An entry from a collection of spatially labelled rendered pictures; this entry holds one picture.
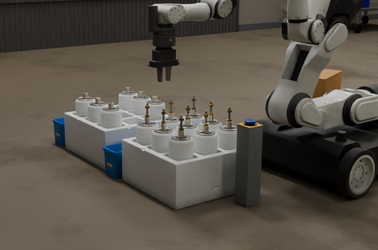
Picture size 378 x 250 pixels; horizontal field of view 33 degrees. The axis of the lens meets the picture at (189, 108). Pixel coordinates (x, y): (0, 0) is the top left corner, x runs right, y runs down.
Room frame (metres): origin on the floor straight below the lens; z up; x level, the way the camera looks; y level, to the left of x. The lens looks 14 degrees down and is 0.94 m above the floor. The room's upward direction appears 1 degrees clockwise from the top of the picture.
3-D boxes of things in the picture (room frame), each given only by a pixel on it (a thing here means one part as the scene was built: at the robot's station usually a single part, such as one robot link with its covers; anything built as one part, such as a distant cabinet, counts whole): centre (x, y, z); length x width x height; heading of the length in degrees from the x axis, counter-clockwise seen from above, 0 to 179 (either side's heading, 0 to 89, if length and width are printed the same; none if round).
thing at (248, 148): (2.32, -0.23, 0.16); 0.07 x 0.07 x 0.31; 37
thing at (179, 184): (2.50, 0.00, 0.09); 0.39 x 0.39 x 0.18; 37
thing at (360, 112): (2.77, -0.72, 0.28); 0.21 x 0.20 x 0.13; 129
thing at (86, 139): (2.93, 0.32, 0.09); 0.39 x 0.39 x 0.18; 37
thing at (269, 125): (2.76, -0.69, 0.19); 0.64 x 0.52 x 0.33; 129
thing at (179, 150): (2.34, 0.03, 0.16); 0.10 x 0.10 x 0.18
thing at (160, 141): (2.43, 0.10, 0.16); 0.10 x 0.10 x 0.18
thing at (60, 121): (3.12, 0.53, 0.06); 0.30 x 0.11 x 0.12; 127
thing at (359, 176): (2.40, -0.67, 0.10); 0.20 x 0.05 x 0.20; 129
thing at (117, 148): (2.68, 0.22, 0.06); 0.30 x 0.11 x 0.12; 128
